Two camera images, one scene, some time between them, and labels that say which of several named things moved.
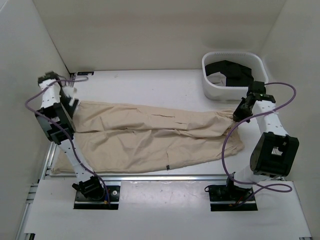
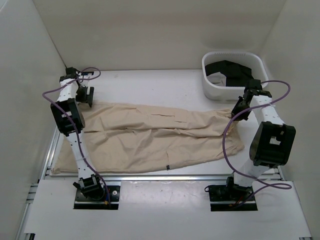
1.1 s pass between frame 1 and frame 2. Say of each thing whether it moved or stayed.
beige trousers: stayed
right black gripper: stayed
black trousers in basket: stayed
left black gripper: moved
